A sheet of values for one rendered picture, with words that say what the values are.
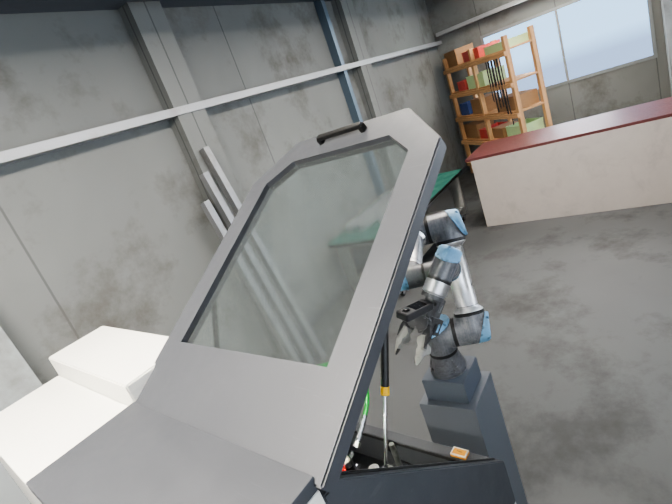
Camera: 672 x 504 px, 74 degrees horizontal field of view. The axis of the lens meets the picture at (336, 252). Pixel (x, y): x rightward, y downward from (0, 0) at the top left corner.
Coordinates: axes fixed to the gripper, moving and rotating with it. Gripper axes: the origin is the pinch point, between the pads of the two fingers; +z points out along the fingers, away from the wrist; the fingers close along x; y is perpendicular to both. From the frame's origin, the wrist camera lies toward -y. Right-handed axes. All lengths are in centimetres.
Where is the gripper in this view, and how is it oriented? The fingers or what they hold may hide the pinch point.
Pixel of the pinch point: (405, 356)
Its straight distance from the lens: 138.3
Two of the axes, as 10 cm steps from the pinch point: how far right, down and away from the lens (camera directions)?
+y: 6.6, 2.7, 7.0
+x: -6.6, -2.4, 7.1
